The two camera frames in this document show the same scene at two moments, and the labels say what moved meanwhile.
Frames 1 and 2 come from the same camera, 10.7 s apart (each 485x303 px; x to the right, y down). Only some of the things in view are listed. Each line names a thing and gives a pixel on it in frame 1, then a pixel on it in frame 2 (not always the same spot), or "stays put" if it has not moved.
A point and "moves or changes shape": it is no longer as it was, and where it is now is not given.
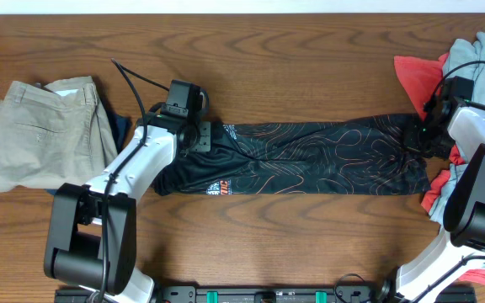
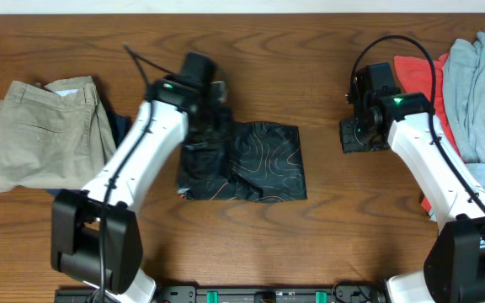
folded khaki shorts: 45,136 stays put
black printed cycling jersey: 366,156 moves or changes shape
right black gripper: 413,140 -> 353,135
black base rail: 268,294 stays put
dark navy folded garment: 119,125 stays put
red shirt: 421,77 stays put
